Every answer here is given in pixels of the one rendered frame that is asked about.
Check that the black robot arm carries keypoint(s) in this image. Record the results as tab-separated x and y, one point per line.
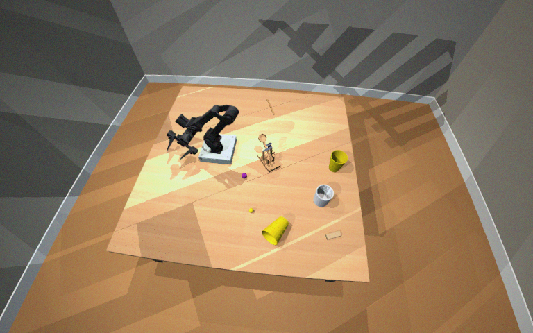
212	137

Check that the grey cylindrical cup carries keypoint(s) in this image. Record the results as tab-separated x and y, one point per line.
323	195

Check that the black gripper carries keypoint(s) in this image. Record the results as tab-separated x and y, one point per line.
185	139

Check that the yellow open cup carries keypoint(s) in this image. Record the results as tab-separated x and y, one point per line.
337	160
274	232

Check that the small tan wooden block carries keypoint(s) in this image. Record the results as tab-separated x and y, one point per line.
333	235

